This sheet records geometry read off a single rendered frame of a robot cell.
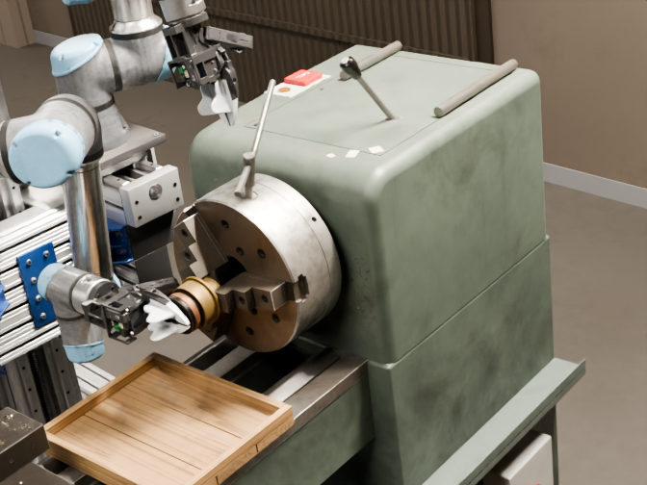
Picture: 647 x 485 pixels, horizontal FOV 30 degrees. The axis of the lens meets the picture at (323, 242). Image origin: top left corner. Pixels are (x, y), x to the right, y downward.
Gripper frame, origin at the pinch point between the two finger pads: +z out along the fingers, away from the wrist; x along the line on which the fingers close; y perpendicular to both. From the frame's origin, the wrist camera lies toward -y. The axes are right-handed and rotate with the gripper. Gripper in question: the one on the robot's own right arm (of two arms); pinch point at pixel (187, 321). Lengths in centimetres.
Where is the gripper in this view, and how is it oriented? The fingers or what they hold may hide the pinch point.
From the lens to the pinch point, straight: 212.2
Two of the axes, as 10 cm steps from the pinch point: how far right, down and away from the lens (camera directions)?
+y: -6.3, 4.3, -6.5
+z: 7.6, 2.1, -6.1
